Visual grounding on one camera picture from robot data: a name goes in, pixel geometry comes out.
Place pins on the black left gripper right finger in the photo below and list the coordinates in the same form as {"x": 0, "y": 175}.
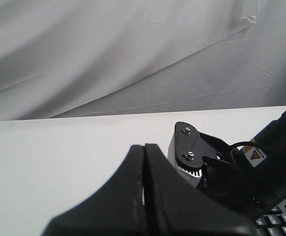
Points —
{"x": 174, "y": 208}

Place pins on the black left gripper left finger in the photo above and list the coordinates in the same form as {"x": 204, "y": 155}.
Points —
{"x": 116, "y": 209}

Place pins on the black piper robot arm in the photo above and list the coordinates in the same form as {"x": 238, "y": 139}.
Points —
{"x": 203, "y": 187}

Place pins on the black acer keyboard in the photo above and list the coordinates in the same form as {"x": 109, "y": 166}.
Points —
{"x": 273, "y": 223}

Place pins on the grey backdrop cloth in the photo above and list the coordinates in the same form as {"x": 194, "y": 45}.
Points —
{"x": 79, "y": 58}

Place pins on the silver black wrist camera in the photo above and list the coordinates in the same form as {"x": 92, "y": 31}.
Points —
{"x": 185, "y": 152}

